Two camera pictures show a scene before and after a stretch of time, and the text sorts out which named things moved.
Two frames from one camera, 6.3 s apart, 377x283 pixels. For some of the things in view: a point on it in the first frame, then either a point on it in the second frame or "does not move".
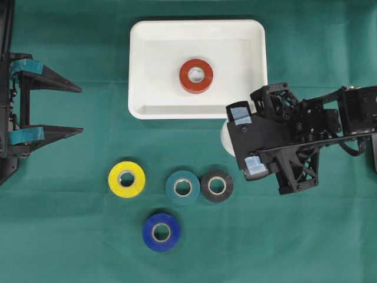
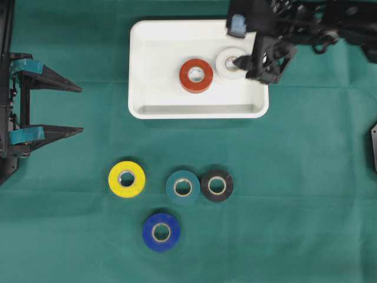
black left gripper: (16, 144) does not move
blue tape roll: (161, 232) does not move
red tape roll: (196, 88) does not move
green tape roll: (182, 187) does not move
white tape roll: (225, 140) → (221, 68)
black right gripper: (298, 167) → (298, 23)
